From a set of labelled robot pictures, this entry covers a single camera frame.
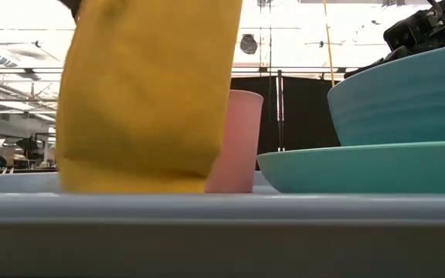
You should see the blue bowl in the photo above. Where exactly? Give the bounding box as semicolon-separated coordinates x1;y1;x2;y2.
326;41;445;147

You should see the pink ribbed cup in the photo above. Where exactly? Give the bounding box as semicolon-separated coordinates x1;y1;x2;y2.
205;89;264;194

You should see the teal plate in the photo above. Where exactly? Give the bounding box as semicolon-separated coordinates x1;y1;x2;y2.
256;140;445;195

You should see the yellow cable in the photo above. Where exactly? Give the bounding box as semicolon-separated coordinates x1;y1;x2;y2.
321;0;337;88

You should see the black curtain partition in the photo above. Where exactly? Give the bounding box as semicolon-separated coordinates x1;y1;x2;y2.
229;75;342;171

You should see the thin metal pole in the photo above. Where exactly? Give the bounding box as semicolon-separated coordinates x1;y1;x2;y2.
275;69;286;153

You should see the blue plastic tray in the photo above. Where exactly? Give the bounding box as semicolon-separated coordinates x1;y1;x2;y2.
0;171;445;277

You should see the yellow cloth napkin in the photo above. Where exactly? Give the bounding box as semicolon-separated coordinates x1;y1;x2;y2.
55;0;243;194

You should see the black round ceiling fixture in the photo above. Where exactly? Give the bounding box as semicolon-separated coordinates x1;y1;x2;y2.
239;33;259;56

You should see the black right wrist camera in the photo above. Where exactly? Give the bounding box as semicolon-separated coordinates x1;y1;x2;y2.
382;8;439;53

